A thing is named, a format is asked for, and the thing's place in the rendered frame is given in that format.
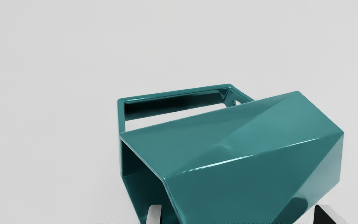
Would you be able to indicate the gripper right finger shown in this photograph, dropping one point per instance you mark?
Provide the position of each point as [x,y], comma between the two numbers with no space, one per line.
[326,216]

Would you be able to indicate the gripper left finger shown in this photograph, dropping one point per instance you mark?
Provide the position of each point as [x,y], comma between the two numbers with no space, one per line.
[154,215]

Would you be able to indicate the teal faceted mug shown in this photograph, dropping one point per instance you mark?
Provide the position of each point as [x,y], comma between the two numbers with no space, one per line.
[235,161]

